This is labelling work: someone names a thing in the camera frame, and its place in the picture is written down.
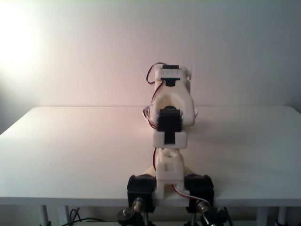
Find black table clamp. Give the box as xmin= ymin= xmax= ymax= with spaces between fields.
xmin=127 ymin=174 xmax=157 ymax=214
xmin=184 ymin=174 xmax=215 ymax=214

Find white table leg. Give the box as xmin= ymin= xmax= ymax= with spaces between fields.
xmin=278 ymin=207 xmax=289 ymax=226
xmin=39 ymin=205 xmax=49 ymax=226
xmin=256 ymin=207 xmax=269 ymax=222
xmin=57 ymin=206 xmax=69 ymax=226

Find red white servo cable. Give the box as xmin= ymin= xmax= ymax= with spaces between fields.
xmin=172 ymin=184 xmax=210 ymax=206

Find black tripod mount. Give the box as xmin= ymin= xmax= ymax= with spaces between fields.
xmin=117 ymin=208 xmax=144 ymax=226
xmin=201 ymin=207 xmax=232 ymax=226

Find black floor cable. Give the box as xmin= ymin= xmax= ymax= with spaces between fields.
xmin=67 ymin=208 xmax=105 ymax=226

